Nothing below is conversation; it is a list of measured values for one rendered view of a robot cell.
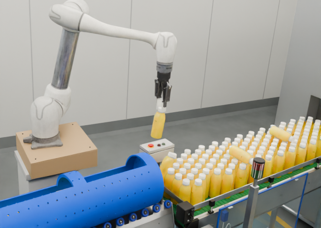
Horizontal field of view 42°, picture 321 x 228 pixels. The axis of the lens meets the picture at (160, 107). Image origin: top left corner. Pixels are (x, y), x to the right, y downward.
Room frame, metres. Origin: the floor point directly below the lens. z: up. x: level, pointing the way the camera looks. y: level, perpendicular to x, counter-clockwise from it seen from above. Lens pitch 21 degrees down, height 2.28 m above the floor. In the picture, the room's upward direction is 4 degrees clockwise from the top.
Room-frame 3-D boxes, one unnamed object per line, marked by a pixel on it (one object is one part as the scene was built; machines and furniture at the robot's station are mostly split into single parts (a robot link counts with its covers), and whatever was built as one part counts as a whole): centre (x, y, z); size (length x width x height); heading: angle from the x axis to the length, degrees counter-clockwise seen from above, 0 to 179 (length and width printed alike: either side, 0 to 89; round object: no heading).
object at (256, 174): (1.97, -0.54, 1.18); 0.06 x 0.06 x 0.05
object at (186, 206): (1.89, -0.17, 0.95); 0.10 x 0.07 x 0.10; 38
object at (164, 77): (2.23, 0.00, 1.58); 0.08 x 0.07 x 0.09; 38
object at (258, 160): (1.97, -0.54, 1.18); 0.06 x 0.06 x 0.16
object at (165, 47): (2.24, -0.01, 1.76); 0.13 x 0.11 x 0.16; 176
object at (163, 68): (2.23, 0.00, 1.65); 0.09 x 0.09 x 0.06
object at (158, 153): (2.38, 0.00, 1.05); 0.20 x 0.10 x 0.10; 128
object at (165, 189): (2.07, -0.08, 0.96); 0.40 x 0.01 x 0.03; 38
